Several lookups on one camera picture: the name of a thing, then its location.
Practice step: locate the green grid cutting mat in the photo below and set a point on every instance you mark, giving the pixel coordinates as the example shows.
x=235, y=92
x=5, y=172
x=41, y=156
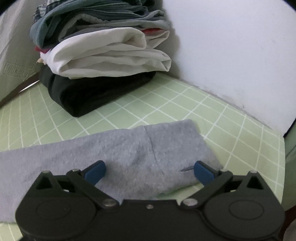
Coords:
x=239, y=141

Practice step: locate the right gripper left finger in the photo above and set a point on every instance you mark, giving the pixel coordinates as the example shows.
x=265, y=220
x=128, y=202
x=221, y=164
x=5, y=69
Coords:
x=74, y=190

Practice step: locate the black folded garment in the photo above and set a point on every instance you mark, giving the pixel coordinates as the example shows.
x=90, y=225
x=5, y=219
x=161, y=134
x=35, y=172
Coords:
x=81, y=96

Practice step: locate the white folded garment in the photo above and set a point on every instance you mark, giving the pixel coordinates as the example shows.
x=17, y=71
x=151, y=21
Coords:
x=114, y=52

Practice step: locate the white foam board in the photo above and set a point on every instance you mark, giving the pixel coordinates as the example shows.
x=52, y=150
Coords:
x=240, y=51

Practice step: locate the grey zip hoodie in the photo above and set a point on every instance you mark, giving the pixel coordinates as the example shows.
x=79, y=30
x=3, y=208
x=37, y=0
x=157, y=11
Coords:
x=141, y=163

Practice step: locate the light grey printed backdrop cloth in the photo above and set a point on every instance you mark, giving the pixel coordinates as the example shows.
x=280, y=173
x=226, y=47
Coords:
x=19, y=67

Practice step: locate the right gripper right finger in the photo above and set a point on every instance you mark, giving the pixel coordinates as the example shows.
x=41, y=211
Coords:
x=223, y=190

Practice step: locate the teal grey folded garments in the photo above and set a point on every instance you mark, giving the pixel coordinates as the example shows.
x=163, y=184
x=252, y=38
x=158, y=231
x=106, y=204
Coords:
x=56, y=20

